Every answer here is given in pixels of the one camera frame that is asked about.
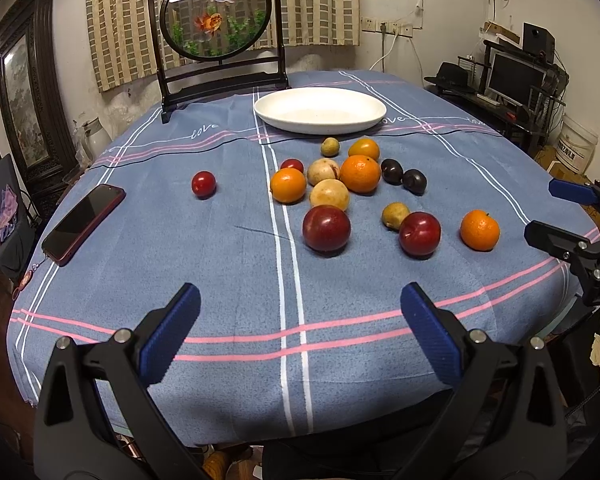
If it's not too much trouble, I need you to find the black metal shelf desk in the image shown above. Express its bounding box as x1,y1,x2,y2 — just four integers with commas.
424,40,569,156

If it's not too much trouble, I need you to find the orange tangerine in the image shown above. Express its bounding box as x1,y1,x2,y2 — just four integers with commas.
460,209,501,252

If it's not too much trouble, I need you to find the white oval plate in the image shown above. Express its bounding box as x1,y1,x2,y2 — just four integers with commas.
253,87,387,136

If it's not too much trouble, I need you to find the red smartphone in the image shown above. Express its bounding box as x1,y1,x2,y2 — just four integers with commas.
42,184,126,266

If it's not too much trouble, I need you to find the red tomato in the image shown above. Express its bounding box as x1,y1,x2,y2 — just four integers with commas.
280,158,304,174
190,170,216,200

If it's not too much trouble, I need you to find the dark purple plum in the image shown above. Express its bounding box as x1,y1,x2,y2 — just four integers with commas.
380,158,403,185
402,169,428,196

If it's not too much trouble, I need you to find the black speaker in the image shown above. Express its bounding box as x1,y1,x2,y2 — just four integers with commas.
522,23,555,64

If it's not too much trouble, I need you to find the blue striped tablecloth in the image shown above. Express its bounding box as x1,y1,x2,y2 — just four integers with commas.
6,70,600,445

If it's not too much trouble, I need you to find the beige passion fruit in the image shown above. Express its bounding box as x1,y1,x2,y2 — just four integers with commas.
306,158,340,186
310,179,350,211

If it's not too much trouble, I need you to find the thin black cable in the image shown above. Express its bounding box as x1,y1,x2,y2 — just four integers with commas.
256,127,502,148

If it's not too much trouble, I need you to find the small green-yellow fruit top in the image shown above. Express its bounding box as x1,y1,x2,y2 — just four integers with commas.
321,138,340,157

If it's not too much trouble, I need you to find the round goldfish screen on stand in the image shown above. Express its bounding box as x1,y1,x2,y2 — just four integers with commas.
147,0,288,124

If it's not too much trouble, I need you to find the large orange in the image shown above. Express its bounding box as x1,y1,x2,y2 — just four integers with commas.
339,155,381,194

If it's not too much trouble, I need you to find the small yellow-orange tomato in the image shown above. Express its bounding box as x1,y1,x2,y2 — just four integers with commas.
348,138,380,160

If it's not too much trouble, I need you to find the wall power strip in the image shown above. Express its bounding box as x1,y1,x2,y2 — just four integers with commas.
361,18,414,39

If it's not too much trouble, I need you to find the beige checked curtain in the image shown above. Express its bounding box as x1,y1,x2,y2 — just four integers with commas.
85,0,360,92

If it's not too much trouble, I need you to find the white kettle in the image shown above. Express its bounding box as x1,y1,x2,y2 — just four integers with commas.
80,117,112,160

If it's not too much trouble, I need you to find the computer monitor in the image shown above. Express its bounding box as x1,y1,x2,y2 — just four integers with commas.
486,52,546,106

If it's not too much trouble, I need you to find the white plastic bucket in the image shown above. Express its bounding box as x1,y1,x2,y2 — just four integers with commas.
555,115,598,174

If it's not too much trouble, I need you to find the large dark red plum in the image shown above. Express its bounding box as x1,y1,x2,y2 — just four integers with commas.
302,205,351,254

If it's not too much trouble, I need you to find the dark framed painting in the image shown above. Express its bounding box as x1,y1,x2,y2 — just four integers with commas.
0,0,78,198

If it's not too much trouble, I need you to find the small green-yellow fruit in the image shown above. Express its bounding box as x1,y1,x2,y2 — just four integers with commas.
321,138,340,157
381,202,410,232

